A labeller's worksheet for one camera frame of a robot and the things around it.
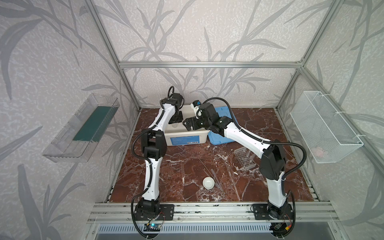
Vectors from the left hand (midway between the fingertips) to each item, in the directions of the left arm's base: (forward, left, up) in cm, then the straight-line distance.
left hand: (178, 116), depth 99 cm
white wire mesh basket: (-29, -70, +24) cm, 79 cm away
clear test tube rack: (-26, -43, -10) cm, 51 cm away
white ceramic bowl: (-40, -20, -10) cm, 46 cm away
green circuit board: (-60, +8, -11) cm, 61 cm away
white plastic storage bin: (-17, -2, +5) cm, 18 cm away
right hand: (-9, -9, +12) cm, 18 cm away
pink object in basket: (-30, -73, +11) cm, 80 cm away
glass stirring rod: (-40, -25, -10) cm, 49 cm away
